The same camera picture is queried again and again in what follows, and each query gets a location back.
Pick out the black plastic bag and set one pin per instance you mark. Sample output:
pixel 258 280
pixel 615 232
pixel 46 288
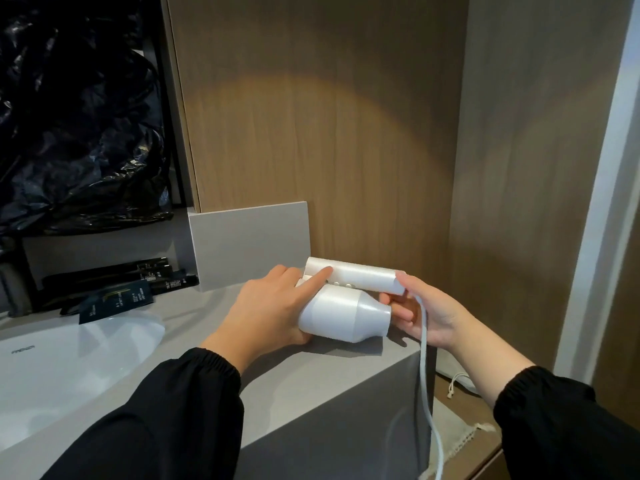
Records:
pixel 75 109

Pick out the person's right thumb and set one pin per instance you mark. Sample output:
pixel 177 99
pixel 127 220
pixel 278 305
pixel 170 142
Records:
pixel 411 284

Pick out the person's right forearm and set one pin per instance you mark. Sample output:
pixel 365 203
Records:
pixel 550 424

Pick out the short black toiletry box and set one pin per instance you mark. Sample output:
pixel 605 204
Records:
pixel 175 283

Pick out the white sink basin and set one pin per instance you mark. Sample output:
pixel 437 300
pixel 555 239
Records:
pixel 55 369

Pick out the white door frame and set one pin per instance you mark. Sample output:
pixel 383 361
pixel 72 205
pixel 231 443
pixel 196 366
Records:
pixel 605 219

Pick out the white folding hair dryer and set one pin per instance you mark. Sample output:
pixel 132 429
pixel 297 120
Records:
pixel 345 312

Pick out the person's left hand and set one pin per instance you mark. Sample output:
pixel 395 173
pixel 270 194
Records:
pixel 260 314

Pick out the person's right middle finger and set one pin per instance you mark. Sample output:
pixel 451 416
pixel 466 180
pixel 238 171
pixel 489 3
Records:
pixel 402 315

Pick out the person's left forearm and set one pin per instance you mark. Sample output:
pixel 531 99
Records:
pixel 165 419

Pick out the dark blue toiletry packet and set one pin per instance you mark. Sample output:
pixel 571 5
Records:
pixel 117 298

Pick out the person's right hand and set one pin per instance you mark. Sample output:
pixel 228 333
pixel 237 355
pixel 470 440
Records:
pixel 435 319

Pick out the grey backsplash panel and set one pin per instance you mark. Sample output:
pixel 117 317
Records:
pixel 247 244

